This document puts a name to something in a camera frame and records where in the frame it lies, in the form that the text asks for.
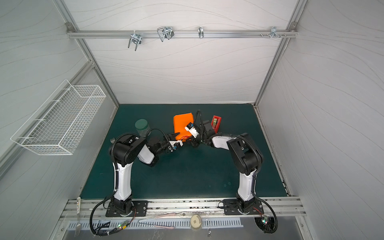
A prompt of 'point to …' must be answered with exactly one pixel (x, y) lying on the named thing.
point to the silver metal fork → (112, 140)
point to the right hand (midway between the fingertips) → (188, 138)
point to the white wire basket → (57, 125)
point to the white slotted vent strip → (115, 225)
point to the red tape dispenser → (215, 123)
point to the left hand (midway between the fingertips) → (177, 133)
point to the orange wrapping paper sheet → (180, 121)
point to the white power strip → (78, 205)
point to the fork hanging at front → (78, 229)
